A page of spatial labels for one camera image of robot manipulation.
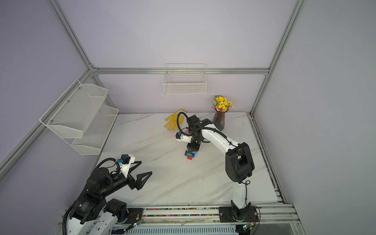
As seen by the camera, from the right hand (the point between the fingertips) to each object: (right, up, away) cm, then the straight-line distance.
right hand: (193, 148), depth 89 cm
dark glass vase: (+18, +18, +12) cm, 28 cm away
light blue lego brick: (-1, -4, 0) cm, 4 cm away
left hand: (-24, -7, -20) cm, 32 cm away
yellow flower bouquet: (+18, +28, +2) cm, 33 cm away
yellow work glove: (-16, +15, +23) cm, 32 cm away
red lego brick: (-3, -7, +4) cm, 9 cm away
